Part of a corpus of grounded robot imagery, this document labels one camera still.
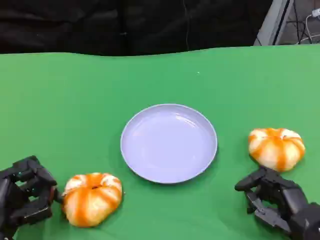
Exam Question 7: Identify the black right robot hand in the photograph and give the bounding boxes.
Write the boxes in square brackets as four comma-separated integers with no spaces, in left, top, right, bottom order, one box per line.
[234,166,309,240]

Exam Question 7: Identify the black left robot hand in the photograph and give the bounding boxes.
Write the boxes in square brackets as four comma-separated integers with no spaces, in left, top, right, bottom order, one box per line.
[0,155,63,240]

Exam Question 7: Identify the orange white toy bread roll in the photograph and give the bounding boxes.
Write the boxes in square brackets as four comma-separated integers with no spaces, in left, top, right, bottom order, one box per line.
[248,127,306,173]
[61,172,123,228]

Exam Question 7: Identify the green table cloth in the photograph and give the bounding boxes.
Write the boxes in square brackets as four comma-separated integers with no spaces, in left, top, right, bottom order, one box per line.
[0,42,320,240]

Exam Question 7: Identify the lilac plate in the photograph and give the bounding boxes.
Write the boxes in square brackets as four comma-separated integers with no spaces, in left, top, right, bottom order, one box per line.
[120,103,218,185]

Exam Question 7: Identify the black backdrop curtain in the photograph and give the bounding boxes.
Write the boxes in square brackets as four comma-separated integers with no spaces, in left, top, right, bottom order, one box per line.
[0,0,274,57]

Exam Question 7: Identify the white cable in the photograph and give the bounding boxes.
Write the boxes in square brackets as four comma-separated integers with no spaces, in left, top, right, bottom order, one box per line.
[296,8,320,45]

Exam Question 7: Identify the grey metal frame panel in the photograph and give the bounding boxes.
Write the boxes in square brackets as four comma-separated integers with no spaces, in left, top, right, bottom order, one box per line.
[253,0,295,47]

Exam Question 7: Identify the black floor cables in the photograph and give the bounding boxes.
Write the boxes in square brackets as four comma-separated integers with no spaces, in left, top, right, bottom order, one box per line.
[286,0,315,44]

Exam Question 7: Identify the thin hanging black cable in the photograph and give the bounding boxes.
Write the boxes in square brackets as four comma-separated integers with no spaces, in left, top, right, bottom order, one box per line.
[182,0,190,50]

